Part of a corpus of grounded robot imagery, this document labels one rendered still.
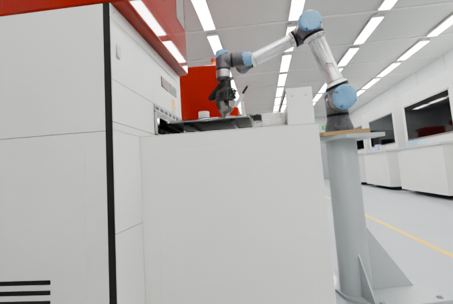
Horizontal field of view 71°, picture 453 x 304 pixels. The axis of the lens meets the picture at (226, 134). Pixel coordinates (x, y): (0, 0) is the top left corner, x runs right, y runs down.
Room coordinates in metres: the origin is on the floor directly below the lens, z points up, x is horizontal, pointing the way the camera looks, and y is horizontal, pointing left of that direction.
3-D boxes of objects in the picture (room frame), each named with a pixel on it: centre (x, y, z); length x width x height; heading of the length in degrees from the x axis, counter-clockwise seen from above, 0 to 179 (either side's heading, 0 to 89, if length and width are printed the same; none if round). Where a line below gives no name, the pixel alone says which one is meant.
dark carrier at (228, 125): (1.50, 0.05, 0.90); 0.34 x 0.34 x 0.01; 84
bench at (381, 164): (7.78, -4.10, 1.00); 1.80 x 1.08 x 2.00; 174
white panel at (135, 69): (1.33, 0.30, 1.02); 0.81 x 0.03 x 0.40; 174
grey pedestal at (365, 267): (1.74, -0.72, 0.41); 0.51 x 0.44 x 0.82; 97
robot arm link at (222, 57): (1.64, -0.01, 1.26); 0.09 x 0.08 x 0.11; 84
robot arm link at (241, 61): (1.64, -0.11, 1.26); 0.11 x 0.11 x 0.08; 84
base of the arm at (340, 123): (1.73, -0.62, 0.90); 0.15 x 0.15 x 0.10
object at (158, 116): (1.51, 0.26, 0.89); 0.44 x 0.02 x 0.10; 174
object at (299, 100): (1.40, -0.30, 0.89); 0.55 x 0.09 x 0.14; 174
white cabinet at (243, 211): (1.57, -0.06, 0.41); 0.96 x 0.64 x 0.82; 174
